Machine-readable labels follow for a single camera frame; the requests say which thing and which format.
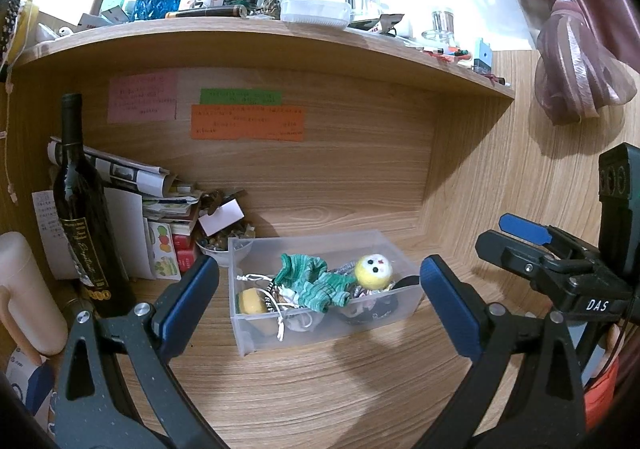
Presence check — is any orange paper note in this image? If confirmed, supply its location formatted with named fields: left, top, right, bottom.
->
left=189, top=104, right=306, bottom=143

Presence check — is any white card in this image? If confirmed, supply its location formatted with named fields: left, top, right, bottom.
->
left=198, top=200, right=245, bottom=236

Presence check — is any rolled newspaper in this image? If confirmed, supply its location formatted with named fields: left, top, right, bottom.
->
left=47, top=136, right=179, bottom=201

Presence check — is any black white face mask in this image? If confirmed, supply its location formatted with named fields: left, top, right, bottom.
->
left=340, top=274, right=422, bottom=326

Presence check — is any dark pen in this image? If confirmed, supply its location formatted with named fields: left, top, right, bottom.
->
left=167, top=4, right=246, bottom=20

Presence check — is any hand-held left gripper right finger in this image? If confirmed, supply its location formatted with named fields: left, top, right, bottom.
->
left=415, top=255, right=586, bottom=449

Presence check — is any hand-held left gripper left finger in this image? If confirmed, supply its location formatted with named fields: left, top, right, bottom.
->
left=55, top=255, right=221, bottom=449

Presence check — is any black binder clip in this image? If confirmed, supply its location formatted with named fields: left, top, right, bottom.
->
left=349, top=14, right=405, bottom=33

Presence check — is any pale pink flask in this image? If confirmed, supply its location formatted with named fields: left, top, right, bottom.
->
left=0, top=231, right=69, bottom=361

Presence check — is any small glass jar with lid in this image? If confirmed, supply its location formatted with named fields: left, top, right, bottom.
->
left=422, top=8, right=456, bottom=46

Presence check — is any small bowl of stones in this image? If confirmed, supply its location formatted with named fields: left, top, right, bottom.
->
left=195, top=228, right=257, bottom=268

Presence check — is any white handwritten paper slip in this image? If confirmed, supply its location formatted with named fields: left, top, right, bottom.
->
left=32, top=191, right=77, bottom=281

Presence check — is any white cord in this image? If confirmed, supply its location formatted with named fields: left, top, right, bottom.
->
left=0, top=78, right=19, bottom=206

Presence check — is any yellow green sponge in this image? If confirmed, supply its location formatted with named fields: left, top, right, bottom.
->
left=237, top=287, right=269, bottom=315

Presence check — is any white paper sheet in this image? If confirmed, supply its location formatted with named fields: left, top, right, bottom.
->
left=102, top=188, right=154, bottom=281

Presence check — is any stack of books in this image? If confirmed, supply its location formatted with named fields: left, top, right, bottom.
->
left=142, top=186, right=204, bottom=236

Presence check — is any wooden shelf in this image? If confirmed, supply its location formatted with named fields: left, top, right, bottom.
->
left=10, top=16, right=516, bottom=101

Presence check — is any blue white box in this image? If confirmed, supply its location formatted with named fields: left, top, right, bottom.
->
left=4, top=348, right=57, bottom=431

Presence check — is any clear plastic storage box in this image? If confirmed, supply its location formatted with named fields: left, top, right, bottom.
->
left=228, top=229, right=426, bottom=358

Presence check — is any pink striped curtain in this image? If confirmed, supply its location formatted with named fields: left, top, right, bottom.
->
left=452, top=0, right=640, bottom=126

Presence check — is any green paper note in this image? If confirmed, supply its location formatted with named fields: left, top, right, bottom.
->
left=199, top=88, right=283, bottom=106

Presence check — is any dark wine bottle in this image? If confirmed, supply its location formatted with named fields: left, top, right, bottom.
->
left=52, top=93, right=137, bottom=318

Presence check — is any green knit sock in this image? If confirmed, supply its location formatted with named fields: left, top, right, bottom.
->
left=274, top=253, right=354, bottom=314

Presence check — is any fruit print box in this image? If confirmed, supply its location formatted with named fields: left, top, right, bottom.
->
left=147, top=221, right=182, bottom=281

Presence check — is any pink paper note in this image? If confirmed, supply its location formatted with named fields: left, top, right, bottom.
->
left=107, top=70, right=179, bottom=124

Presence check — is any red box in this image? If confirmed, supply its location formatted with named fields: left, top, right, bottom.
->
left=172, top=234, right=202, bottom=273

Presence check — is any white plastic container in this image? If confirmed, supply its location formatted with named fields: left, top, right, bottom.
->
left=279, top=0, right=352, bottom=28

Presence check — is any yellow plush ball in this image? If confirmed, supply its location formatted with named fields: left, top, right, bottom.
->
left=353, top=253, right=396, bottom=291

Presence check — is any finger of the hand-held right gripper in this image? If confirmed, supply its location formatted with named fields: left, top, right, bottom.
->
left=500, top=213, right=598, bottom=262
left=475, top=230, right=551, bottom=282

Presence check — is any woven basket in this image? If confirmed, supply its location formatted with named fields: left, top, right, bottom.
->
left=0, top=0, right=39, bottom=76

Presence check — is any white drawstring pouch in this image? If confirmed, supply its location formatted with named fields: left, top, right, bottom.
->
left=235, top=273, right=322, bottom=343

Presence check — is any blue white sharpener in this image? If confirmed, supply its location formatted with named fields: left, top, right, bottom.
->
left=473, top=38, right=494, bottom=73

